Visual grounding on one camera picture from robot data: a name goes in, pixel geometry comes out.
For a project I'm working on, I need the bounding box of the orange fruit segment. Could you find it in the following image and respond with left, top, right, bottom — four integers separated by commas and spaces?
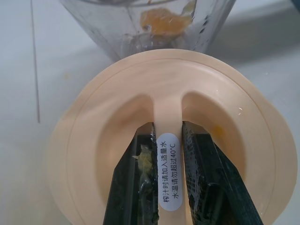
140, 7, 192, 38

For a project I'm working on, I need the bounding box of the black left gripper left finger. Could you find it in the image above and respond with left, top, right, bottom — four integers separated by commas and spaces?
102, 121, 160, 225

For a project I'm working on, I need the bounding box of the clear blender jar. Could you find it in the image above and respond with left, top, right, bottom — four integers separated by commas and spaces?
58, 0, 236, 63

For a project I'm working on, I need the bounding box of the cream blender lid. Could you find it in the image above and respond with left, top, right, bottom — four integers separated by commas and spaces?
46, 49, 299, 225

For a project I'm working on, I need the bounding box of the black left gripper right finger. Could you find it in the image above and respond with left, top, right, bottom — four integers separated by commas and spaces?
181, 120, 266, 225

